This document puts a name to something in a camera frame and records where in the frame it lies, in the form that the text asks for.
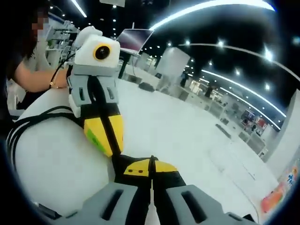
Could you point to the person in dark shirt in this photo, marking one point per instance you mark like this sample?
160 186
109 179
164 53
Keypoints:
21 47

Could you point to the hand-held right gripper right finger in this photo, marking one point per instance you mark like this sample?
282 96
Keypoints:
194 204

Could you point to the black monitor stand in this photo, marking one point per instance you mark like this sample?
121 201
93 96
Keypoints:
122 68

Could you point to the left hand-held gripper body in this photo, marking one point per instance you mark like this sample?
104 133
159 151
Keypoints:
85 58

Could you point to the curved ceiling strip light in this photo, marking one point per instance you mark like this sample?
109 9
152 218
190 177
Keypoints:
199 8

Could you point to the dark flat device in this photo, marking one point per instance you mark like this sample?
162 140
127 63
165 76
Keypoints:
146 86

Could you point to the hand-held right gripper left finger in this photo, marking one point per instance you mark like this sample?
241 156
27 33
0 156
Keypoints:
112 204

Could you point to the monitor with purple screen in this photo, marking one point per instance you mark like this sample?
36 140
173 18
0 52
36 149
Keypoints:
133 38

